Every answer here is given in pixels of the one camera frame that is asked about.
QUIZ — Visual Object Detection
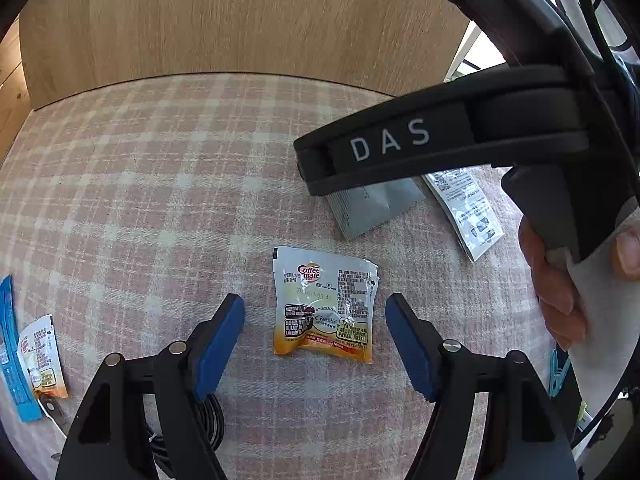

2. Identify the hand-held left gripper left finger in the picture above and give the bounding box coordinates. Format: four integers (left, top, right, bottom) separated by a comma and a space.
55, 294, 246, 480

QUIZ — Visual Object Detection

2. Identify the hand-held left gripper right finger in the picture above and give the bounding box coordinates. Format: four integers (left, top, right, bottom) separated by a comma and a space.
386, 294, 583, 480

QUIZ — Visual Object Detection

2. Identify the white orange creamer sachet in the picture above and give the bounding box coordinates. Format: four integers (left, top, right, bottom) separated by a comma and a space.
271, 246, 380, 365
16, 314, 69, 400

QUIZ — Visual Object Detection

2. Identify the person's right forearm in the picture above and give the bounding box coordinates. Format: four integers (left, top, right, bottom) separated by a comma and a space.
565, 260, 640, 416

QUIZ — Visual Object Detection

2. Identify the person's right hand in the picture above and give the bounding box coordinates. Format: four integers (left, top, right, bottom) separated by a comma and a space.
519, 220, 640, 352

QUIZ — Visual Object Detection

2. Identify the white printed leaflet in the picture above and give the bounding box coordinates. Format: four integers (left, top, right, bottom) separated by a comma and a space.
422, 167, 503, 262

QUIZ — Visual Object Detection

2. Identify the grey foil packet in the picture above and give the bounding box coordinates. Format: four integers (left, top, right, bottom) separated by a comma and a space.
326, 177, 426, 241

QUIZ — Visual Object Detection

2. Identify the teal clothespin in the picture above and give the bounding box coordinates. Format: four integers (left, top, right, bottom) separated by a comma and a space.
548, 349, 572, 397

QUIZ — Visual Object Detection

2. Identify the pink plaid tablecloth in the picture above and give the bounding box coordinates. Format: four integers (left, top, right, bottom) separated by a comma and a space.
0, 72, 581, 480

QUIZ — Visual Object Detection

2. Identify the blue flat packet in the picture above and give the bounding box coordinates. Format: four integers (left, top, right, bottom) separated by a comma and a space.
0, 275, 43, 423

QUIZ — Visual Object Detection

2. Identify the light wooden board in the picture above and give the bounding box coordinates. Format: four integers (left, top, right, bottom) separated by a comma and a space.
17, 0, 476, 111

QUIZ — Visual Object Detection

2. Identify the black coiled cord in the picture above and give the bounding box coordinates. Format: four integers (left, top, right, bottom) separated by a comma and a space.
145, 392, 225, 480

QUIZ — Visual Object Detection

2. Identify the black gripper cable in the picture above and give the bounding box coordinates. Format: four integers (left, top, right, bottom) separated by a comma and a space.
570, 0, 640, 96

